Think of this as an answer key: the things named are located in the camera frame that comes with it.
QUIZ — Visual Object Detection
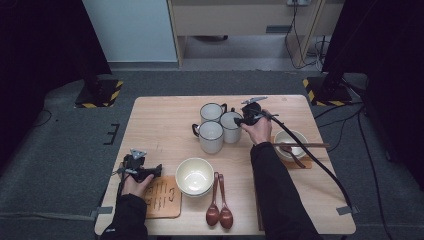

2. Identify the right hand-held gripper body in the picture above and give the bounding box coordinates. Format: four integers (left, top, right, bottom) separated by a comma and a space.
240, 95, 269, 127

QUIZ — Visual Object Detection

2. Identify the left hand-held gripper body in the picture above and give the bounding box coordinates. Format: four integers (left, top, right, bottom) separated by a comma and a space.
122, 148, 152, 184

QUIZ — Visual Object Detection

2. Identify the white mug black rim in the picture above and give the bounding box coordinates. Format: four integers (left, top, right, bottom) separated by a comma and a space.
191, 120, 225, 155
219, 107, 244, 145
199, 102, 229, 124

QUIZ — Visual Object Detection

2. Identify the cream ceramic bowl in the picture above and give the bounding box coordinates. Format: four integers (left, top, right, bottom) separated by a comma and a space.
181, 186, 214, 198
175, 157, 215, 195
273, 129, 309, 159

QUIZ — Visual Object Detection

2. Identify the reddish brown wooden spoon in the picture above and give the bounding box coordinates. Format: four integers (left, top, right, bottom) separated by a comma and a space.
205, 171, 221, 227
218, 173, 234, 230
279, 143, 307, 170

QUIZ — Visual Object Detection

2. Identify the carved wooden coaster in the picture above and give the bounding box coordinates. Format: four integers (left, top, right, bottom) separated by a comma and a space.
143, 175, 183, 220
269, 135, 313, 170

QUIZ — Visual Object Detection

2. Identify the row of brown chopsticks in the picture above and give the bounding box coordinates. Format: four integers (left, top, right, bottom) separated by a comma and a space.
254, 196, 265, 232

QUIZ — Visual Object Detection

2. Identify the person's left hand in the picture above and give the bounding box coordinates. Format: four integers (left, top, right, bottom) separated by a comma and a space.
120, 162, 155, 200

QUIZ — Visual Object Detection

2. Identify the person's right hand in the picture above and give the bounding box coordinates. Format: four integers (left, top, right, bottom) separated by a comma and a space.
240, 118, 274, 146

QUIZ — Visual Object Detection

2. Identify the black floor tape mark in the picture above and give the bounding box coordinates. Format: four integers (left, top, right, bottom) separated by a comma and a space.
103, 123, 121, 146

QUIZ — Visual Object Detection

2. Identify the grey tape strip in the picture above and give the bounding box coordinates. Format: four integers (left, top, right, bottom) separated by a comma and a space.
335, 205, 361, 216
89, 206, 114, 220

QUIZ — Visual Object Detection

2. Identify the black stand hazard striped base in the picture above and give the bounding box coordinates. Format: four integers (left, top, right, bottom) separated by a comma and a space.
301, 49, 355, 108
74, 59, 124, 110

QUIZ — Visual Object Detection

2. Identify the pale partition panel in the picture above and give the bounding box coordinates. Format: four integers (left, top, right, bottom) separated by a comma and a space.
82, 0, 178, 63

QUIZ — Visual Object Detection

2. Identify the black curtain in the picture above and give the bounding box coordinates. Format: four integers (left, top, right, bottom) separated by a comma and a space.
321, 0, 424, 191
0, 0, 113, 168

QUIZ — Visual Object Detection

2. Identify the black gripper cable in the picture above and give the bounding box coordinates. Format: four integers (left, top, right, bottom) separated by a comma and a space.
259, 109, 354, 211
111, 154, 134, 204

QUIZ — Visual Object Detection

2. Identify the black hanging cable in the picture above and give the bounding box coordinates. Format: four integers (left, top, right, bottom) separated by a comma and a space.
313, 34, 329, 73
284, 1, 318, 71

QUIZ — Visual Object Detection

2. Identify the grey desk handle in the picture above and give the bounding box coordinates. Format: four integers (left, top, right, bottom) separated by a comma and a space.
265, 24, 293, 34

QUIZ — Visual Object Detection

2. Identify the long black floor cable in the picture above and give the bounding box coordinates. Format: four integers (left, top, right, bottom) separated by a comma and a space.
357, 109, 396, 240

